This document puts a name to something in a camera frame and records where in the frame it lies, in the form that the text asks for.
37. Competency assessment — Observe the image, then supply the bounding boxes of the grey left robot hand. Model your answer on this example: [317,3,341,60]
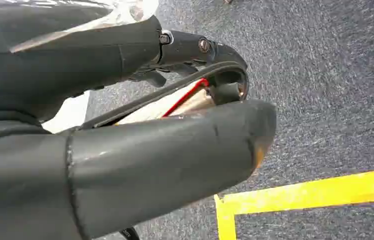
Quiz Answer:
[0,14,277,240]

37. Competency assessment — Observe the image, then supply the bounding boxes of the short yellow floor tape strip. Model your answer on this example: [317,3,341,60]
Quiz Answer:
[214,194,237,240]

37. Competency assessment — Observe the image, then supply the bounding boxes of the long yellow floor tape strip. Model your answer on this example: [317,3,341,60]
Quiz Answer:
[221,167,374,216]

